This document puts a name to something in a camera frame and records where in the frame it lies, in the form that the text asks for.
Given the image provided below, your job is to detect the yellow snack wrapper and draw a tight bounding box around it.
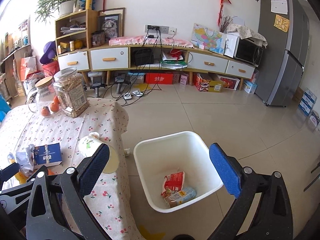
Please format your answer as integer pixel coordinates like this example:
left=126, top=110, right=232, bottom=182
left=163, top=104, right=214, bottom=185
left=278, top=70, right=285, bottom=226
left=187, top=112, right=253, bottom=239
left=15, top=171, right=28, bottom=185

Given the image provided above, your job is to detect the white paper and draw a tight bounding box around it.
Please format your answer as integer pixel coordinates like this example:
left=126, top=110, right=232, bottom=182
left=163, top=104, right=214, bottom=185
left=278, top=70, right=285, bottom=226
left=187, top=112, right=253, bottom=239
left=7, top=144, right=35, bottom=177

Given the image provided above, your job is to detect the small blue biscuit box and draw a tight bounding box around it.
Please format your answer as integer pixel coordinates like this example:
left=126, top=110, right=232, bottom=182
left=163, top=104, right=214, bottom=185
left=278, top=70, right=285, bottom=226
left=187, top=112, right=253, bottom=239
left=34, top=143, right=62, bottom=169

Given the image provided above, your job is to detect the paper cup with green print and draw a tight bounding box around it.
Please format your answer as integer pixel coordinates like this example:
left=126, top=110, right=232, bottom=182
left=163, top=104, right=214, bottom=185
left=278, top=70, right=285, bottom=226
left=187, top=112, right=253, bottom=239
left=79, top=135, right=120, bottom=174

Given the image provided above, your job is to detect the printed tissue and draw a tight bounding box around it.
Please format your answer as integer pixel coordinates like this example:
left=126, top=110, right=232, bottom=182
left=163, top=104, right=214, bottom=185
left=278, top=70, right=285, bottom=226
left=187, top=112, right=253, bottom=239
left=88, top=132, right=100, bottom=140

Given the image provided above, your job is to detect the red white snack bag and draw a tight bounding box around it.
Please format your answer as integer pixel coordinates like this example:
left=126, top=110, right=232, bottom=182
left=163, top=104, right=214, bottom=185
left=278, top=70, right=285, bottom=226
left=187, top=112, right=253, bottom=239
left=161, top=171, right=185, bottom=198

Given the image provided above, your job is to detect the white trash bin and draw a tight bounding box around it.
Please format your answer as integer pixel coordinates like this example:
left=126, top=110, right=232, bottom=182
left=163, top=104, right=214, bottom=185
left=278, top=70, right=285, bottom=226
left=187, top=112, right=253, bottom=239
left=133, top=131, right=223, bottom=213

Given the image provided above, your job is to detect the cherry print tablecloth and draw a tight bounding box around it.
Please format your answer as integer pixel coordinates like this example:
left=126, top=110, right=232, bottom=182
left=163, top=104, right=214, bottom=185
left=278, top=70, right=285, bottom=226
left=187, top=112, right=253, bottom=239
left=1, top=99, right=143, bottom=239

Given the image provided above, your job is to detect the tangerine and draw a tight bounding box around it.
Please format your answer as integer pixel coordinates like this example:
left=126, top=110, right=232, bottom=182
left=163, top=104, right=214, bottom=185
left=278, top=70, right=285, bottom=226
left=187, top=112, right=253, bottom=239
left=40, top=106, right=51, bottom=117
left=50, top=101, right=60, bottom=113
left=53, top=96, right=60, bottom=104

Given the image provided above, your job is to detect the glass teapot with wooden lid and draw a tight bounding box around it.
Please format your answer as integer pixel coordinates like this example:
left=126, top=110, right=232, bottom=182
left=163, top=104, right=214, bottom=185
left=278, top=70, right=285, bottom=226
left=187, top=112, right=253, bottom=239
left=27, top=76, right=61, bottom=118

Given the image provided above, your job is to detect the plastic jar of seeds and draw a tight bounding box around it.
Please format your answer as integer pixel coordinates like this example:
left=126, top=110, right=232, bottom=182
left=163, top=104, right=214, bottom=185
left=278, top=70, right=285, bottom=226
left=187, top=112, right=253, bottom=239
left=54, top=67, right=89, bottom=118

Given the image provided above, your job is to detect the purple hat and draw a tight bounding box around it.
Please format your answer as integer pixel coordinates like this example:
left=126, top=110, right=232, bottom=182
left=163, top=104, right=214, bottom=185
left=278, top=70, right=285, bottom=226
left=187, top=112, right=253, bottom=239
left=40, top=41, right=56, bottom=64

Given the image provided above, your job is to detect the wooden shelf unit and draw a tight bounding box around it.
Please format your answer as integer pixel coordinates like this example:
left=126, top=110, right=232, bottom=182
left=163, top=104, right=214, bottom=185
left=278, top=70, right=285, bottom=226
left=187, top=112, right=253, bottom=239
left=55, top=9, right=99, bottom=55

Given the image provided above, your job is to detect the red box under cabinet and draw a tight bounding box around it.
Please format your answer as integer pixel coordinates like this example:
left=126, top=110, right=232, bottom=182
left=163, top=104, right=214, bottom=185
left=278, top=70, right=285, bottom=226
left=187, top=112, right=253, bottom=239
left=145, top=73, right=174, bottom=85

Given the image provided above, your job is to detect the black microwave oven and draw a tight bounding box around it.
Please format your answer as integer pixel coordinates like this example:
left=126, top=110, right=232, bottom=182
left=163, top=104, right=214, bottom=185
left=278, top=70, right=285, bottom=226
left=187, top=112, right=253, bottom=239
left=233, top=38, right=263, bottom=67

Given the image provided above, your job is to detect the wooden TV cabinet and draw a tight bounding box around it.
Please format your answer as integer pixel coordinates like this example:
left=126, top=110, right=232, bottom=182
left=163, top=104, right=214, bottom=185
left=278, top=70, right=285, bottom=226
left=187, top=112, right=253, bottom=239
left=58, top=44, right=255, bottom=88

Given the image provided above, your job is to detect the framed cat picture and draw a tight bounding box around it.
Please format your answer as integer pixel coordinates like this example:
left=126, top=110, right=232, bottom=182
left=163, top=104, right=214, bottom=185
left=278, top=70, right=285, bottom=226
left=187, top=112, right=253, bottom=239
left=98, top=14, right=121, bottom=42

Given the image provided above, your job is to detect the potted spider plant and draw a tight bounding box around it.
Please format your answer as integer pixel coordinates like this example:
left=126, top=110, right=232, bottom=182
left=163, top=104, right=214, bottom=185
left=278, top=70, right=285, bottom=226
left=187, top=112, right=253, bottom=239
left=35, top=0, right=92, bottom=22

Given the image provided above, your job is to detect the grey refrigerator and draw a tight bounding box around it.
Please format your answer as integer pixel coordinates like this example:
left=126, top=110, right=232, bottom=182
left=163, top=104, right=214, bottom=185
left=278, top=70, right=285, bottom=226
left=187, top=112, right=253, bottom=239
left=255, top=0, right=309, bottom=107

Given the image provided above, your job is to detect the colourful map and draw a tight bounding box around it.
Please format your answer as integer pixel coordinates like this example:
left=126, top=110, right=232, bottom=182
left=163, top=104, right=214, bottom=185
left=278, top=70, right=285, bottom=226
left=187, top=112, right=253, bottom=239
left=191, top=23, right=227, bottom=55

